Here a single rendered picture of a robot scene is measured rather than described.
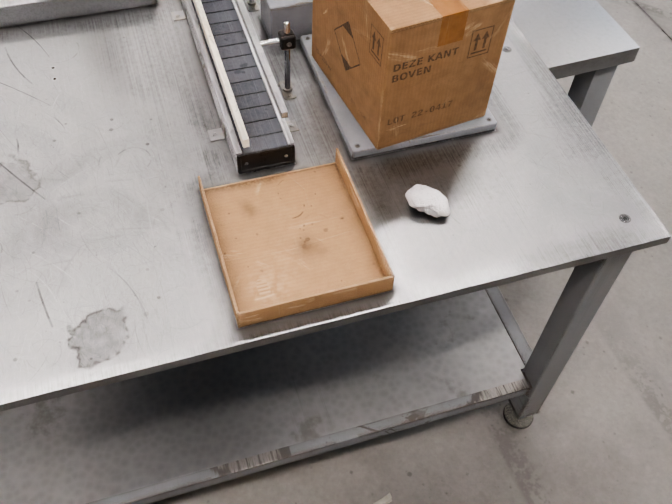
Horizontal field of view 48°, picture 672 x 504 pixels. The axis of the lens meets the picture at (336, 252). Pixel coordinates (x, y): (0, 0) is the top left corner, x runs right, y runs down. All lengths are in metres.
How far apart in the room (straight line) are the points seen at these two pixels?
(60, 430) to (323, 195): 0.87
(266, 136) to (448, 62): 0.35
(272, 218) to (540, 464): 1.08
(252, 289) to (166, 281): 0.14
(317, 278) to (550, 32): 0.86
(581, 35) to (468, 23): 0.54
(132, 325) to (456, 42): 0.71
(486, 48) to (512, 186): 0.25
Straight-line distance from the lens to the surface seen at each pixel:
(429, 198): 1.34
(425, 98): 1.40
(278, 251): 1.29
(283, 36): 1.48
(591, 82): 1.87
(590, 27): 1.87
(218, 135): 1.48
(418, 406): 1.84
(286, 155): 1.40
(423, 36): 1.30
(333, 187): 1.38
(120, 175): 1.44
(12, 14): 1.81
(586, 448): 2.15
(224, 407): 1.82
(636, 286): 2.48
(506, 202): 1.41
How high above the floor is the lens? 1.86
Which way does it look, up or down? 53 degrees down
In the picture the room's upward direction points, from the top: 4 degrees clockwise
